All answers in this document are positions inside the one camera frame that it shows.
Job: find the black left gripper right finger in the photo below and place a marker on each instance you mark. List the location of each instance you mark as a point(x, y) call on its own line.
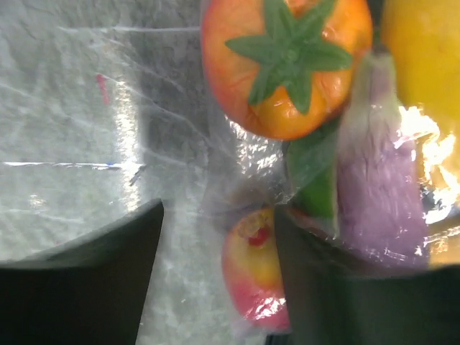
point(334, 298)

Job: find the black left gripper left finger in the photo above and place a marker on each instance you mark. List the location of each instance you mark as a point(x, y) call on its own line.
point(92, 291)

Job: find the purple fake eggplant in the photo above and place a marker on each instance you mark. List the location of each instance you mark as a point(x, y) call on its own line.
point(380, 207)

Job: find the red fake apple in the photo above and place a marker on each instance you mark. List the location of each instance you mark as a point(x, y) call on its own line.
point(252, 274)

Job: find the fake watermelon slice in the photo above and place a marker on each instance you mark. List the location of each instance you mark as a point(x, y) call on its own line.
point(311, 169)

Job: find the clear zip top bag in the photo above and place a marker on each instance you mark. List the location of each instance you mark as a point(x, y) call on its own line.
point(247, 172)

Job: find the orange fake persimmon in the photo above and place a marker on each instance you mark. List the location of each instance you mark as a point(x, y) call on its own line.
point(280, 69)

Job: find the yellow fake lemon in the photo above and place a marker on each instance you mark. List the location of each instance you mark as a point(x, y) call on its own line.
point(423, 37)

